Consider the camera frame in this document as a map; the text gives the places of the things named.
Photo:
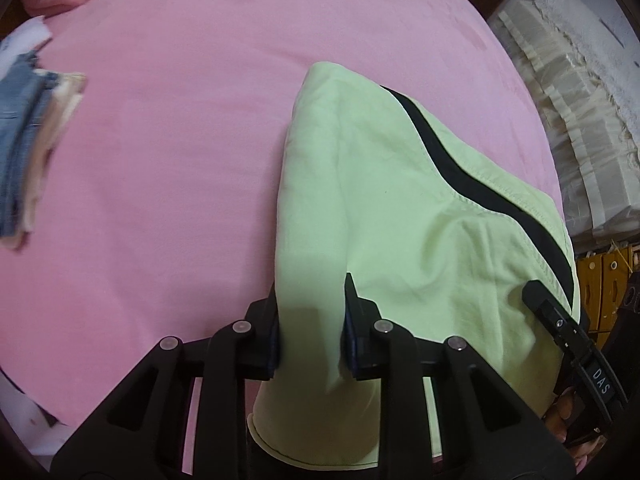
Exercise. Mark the folded beige cloth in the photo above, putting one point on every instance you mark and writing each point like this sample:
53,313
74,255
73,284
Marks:
55,120

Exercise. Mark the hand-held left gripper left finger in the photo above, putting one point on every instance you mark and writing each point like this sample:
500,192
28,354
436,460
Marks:
267,345

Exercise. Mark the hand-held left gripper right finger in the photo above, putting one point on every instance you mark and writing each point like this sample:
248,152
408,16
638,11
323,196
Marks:
351,342

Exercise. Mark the green and black jacket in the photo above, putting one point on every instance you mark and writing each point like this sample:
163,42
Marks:
375,200

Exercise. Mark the cream pleated curtain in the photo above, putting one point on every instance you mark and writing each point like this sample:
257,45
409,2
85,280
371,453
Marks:
565,110

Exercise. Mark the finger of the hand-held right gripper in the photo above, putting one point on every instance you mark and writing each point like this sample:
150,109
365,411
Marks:
565,332

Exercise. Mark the wooden drawer cabinet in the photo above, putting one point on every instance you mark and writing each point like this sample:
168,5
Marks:
595,280

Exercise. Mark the person's right hand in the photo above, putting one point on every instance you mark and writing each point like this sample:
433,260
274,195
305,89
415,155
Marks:
562,407

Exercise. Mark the folded blue jeans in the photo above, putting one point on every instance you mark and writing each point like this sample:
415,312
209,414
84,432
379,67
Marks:
25,135

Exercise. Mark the folded white cloth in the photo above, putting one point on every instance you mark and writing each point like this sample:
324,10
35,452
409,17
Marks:
25,40

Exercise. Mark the pink bed blanket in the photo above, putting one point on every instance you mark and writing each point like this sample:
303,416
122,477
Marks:
175,160

